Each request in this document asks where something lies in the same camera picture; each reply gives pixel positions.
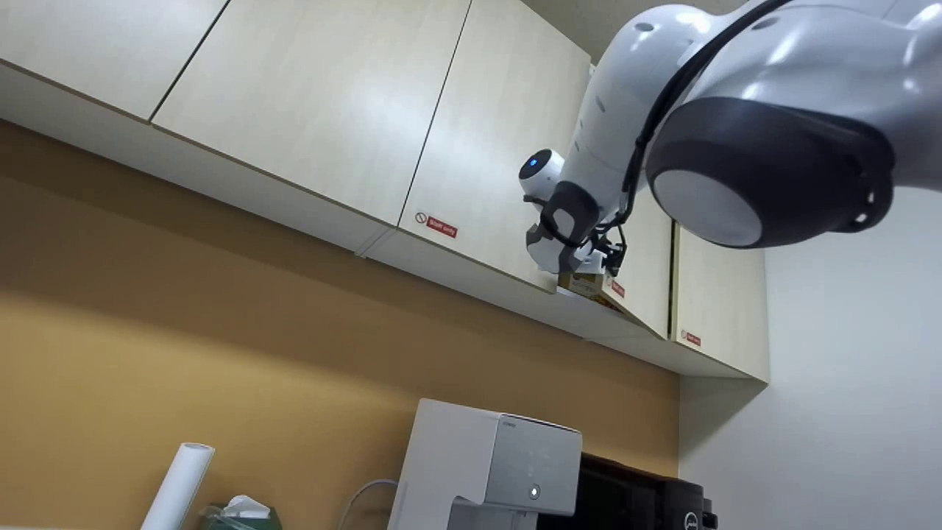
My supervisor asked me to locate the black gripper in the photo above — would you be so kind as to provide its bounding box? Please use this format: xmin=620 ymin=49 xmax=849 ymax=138
xmin=590 ymin=226 xmax=626 ymax=276

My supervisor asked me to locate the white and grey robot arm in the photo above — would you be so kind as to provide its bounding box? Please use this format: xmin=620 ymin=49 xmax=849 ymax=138
xmin=517 ymin=0 xmax=942 ymax=276

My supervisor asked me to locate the beige cabinet door with sticker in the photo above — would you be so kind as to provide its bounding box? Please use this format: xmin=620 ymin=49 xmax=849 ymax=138
xmin=400 ymin=0 xmax=590 ymax=289

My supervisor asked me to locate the black coffee machine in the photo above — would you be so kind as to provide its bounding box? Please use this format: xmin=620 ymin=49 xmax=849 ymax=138
xmin=534 ymin=454 xmax=718 ymax=530

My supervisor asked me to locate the clear curved tube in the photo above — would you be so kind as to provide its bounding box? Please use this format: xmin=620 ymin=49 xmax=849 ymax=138
xmin=336 ymin=476 xmax=396 ymax=530

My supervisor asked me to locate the green tissue box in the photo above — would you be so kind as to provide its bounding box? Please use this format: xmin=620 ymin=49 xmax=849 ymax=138
xmin=196 ymin=494 xmax=283 ymax=530

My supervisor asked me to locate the white paper roll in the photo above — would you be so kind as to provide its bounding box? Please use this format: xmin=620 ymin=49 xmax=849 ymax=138
xmin=141 ymin=441 xmax=215 ymax=530

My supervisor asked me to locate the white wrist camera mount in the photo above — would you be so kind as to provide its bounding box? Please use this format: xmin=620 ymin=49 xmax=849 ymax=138
xmin=558 ymin=245 xmax=605 ymax=298

